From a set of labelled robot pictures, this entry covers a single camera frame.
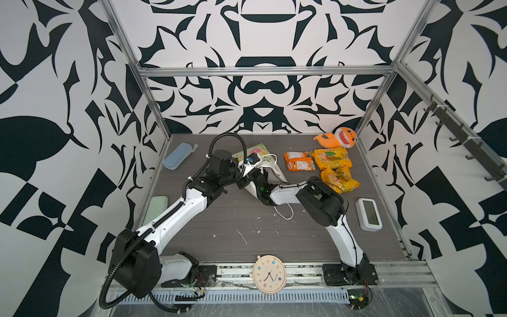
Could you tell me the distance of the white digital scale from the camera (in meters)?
0.85

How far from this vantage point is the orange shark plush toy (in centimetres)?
110

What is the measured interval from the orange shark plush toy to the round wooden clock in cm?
68

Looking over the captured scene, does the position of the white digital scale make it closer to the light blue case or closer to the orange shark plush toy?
the orange shark plush toy

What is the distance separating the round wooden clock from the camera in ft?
2.34

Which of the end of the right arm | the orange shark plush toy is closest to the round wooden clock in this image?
the end of the right arm

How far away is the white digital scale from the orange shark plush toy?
33 cm

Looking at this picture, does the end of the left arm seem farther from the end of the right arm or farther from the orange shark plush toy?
the orange shark plush toy

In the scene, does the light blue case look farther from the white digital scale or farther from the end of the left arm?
the white digital scale

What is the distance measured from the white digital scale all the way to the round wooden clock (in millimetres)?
396
